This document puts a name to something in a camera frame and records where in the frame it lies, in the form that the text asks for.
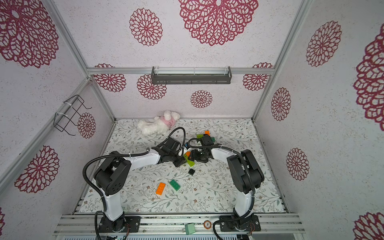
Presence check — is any dark green lego brick bottom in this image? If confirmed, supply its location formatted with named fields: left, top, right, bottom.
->
left=169, top=180, right=181, bottom=191

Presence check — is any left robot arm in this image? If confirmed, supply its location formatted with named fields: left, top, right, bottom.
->
left=82, top=138, right=187, bottom=222

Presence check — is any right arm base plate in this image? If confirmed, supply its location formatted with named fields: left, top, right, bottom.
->
left=219, top=214, right=261, bottom=232

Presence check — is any dark wall shelf rack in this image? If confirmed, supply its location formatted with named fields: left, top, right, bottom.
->
left=151, top=67, right=233, bottom=85

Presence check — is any black wire wall basket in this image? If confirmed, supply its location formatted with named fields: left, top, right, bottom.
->
left=53, top=95, right=92, bottom=137

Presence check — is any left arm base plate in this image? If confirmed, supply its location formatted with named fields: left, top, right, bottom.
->
left=97, top=216, right=141, bottom=233

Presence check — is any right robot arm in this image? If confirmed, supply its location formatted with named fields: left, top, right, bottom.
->
left=187, top=135, right=265, bottom=221

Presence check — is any orange lego brick bottom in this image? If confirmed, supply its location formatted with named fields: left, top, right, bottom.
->
left=156, top=183, right=166, bottom=196

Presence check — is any white plush toy pink shirt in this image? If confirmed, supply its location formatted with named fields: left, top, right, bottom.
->
left=137, top=111, right=181, bottom=136

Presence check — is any round orange sticker disc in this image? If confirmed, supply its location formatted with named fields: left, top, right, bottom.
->
left=204, top=220, right=212, bottom=230

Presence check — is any green box on rail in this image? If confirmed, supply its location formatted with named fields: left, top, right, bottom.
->
left=185, top=223, right=196, bottom=235

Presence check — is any black lego block left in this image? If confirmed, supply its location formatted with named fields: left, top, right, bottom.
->
left=188, top=169, right=196, bottom=176

